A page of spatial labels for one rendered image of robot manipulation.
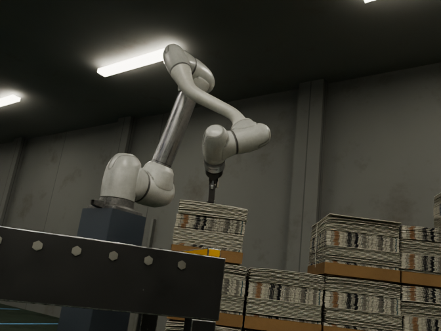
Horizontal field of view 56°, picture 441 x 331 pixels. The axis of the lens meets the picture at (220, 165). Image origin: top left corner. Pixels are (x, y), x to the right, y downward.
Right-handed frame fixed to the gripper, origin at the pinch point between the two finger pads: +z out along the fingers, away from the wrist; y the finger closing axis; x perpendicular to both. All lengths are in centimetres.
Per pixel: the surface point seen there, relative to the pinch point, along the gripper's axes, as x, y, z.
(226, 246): 8.8, 29.4, -6.3
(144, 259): -4, 81, -81
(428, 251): 87, 24, -12
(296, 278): 37, 39, -5
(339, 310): 54, 48, 0
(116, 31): -132, -258, 72
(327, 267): 48, 34, -8
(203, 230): -0.8, 24.9, -9.2
